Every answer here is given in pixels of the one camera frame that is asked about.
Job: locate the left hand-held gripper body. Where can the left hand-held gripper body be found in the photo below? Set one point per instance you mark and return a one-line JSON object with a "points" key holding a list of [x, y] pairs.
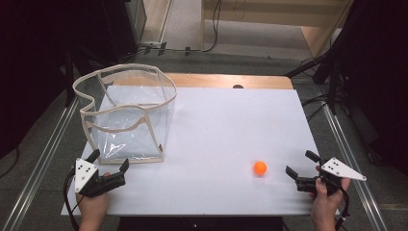
{"points": [[85, 173]]}

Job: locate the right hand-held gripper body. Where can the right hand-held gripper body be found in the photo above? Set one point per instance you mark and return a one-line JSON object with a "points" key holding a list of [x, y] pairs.
{"points": [[341, 168]]}

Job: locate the clear bag with beige trim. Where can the clear bag with beige trim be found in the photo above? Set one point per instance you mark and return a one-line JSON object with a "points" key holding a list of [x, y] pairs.
{"points": [[128, 141]]}

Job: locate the orange ball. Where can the orange ball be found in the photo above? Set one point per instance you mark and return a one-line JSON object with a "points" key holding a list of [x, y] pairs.
{"points": [[260, 168]]}

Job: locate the person's left hand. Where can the person's left hand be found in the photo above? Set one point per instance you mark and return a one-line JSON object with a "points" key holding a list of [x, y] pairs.
{"points": [[93, 207]]}

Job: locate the person's right hand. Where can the person's right hand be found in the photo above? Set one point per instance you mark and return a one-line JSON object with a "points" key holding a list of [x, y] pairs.
{"points": [[325, 202]]}

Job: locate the black metal stand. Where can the black metal stand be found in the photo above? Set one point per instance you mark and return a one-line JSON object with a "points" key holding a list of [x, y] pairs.
{"points": [[69, 80], [333, 83]]}

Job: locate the white board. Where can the white board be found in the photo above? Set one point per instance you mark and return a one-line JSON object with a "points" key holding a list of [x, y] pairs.
{"points": [[218, 134]]}

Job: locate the black curtain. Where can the black curtain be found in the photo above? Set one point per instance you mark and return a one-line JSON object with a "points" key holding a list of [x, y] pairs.
{"points": [[378, 80], [32, 64]]}

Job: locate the wooden table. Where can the wooden table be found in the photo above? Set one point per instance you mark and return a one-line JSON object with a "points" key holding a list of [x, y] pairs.
{"points": [[224, 81]]}

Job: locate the black cabinet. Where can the black cabinet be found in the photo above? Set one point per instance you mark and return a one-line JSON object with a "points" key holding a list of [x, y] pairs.
{"points": [[123, 29]]}

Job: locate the wooden shelf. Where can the wooden shelf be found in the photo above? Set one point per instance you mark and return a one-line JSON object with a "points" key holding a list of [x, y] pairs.
{"points": [[272, 17]]}

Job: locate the aluminium rail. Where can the aluminium rail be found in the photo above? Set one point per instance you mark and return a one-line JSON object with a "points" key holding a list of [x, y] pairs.
{"points": [[38, 166], [346, 150]]}

